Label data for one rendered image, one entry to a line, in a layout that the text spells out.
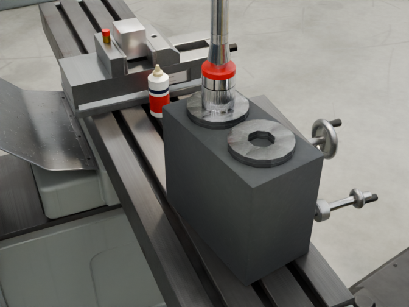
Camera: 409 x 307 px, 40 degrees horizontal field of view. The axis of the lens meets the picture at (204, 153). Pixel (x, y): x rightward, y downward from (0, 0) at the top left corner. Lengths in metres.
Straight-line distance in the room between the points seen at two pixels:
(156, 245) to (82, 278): 0.51
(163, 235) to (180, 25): 2.91
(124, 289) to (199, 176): 0.69
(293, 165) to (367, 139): 2.04
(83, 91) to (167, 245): 0.41
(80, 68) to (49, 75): 2.08
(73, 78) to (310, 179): 0.58
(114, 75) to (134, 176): 0.24
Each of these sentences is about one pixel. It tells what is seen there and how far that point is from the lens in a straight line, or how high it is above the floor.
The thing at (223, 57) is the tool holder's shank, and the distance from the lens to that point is 0.75.
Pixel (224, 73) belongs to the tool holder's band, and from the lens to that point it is 0.75.
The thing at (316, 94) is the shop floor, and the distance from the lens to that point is 3.04.
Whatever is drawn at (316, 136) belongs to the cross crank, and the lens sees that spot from 1.64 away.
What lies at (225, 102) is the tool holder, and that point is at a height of 1.15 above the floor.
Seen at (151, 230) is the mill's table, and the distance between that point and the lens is 0.89.
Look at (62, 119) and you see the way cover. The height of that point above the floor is 0.87.
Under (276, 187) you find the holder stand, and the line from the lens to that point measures 0.71.
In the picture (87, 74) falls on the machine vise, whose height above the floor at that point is 1.00.
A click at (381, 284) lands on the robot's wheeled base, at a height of 0.59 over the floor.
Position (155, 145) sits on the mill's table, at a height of 0.93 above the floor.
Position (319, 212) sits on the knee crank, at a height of 0.53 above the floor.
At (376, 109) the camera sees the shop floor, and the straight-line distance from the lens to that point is 2.98.
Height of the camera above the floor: 1.57
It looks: 38 degrees down
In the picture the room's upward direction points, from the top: straight up
